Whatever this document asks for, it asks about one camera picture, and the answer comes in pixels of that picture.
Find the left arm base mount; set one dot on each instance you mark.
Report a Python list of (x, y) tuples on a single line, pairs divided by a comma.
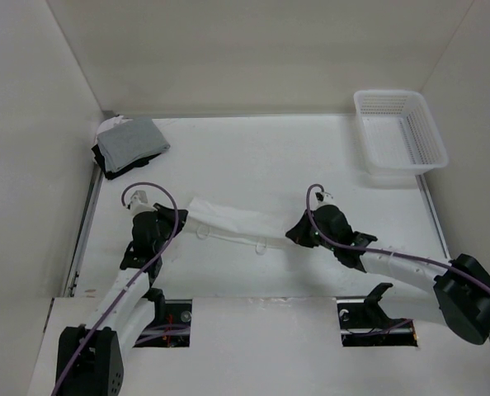
[(171, 327)]

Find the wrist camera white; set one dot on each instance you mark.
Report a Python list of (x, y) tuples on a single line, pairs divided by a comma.
[(138, 203), (324, 198)]

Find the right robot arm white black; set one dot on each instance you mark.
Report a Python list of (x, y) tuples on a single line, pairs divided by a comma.
[(459, 289)]

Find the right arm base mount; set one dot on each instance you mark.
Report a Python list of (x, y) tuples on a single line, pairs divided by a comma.
[(363, 323)]

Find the metal table edge rail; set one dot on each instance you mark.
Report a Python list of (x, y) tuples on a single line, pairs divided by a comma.
[(72, 272)]

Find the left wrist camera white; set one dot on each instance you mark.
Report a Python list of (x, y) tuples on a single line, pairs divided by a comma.
[(138, 203)]

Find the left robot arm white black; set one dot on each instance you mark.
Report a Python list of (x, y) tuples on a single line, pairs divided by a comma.
[(91, 357)]

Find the folded grey tank top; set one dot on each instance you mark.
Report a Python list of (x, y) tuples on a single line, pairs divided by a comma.
[(138, 138)]

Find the white tank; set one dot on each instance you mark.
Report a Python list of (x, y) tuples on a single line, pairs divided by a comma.
[(263, 231), (111, 123)]

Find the folded black tank top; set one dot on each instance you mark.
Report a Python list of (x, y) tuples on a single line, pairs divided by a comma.
[(110, 175)]

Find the white plastic mesh basket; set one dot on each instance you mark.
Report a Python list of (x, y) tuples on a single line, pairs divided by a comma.
[(398, 134)]

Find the folded white tank top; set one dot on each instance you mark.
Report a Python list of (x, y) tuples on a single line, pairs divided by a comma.
[(111, 123)]

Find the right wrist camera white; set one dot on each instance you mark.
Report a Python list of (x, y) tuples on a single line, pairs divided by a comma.
[(324, 198)]

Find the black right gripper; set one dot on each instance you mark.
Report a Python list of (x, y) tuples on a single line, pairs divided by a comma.
[(299, 233)]

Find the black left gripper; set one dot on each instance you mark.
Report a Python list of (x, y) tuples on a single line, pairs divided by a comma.
[(164, 213)]

